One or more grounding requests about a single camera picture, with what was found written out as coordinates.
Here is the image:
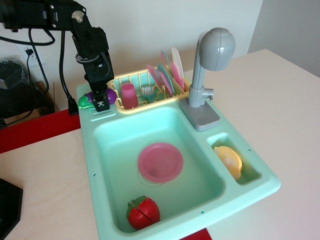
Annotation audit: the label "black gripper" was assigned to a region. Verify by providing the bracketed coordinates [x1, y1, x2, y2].
[75, 48, 115, 112]

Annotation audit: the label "purple toy eggplant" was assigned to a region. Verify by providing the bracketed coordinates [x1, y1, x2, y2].
[78, 88, 117, 109]

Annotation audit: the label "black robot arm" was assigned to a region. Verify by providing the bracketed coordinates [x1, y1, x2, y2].
[0, 0, 114, 112]

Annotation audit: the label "pink plate in rack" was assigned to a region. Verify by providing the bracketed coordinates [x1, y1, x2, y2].
[146, 64, 174, 97]

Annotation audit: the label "teal plate in rack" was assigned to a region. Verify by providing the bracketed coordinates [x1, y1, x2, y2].
[157, 63, 175, 96]

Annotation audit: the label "pink toy plate in basin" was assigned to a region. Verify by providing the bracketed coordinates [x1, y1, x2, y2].
[137, 142, 184, 183]

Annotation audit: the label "white plate in rack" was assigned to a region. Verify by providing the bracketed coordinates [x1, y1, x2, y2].
[171, 47, 184, 79]

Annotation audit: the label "pink toy cup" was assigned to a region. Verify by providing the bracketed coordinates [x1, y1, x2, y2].
[121, 83, 139, 110]

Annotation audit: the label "yellow dish rack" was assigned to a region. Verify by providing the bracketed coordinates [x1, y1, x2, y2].
[107, 67, 190, 115]

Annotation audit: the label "red board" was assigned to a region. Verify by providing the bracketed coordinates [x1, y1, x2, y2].
[0, 110, 81, 153]

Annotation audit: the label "black bag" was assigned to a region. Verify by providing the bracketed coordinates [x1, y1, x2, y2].
[0, 59, 55, 127]

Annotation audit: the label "pink utensil in rack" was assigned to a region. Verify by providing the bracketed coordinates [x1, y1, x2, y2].
[160, 50, 186, 91]

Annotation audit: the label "mint green toy sink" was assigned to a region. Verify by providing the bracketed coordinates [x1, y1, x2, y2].
[79, 91, 281, 240]

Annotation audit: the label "red toy strawberry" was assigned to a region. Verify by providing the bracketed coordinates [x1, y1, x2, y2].
[126, 195, 161, 230]

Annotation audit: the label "grey toy faucet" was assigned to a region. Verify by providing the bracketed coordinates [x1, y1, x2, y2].
[178, 27, 236, 132]

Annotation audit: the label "black base at left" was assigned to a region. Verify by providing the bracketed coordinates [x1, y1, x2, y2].
[0, 178, 23, 240]

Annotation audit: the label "black gooseneck cable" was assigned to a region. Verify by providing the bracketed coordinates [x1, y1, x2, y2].
[58, 29, 79, 116]

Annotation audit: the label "white wall outlet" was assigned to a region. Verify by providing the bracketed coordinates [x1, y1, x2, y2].
[16, 44, 46, 67]

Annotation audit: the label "black power cable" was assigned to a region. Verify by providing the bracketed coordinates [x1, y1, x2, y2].
[0, 27, 56, 94]

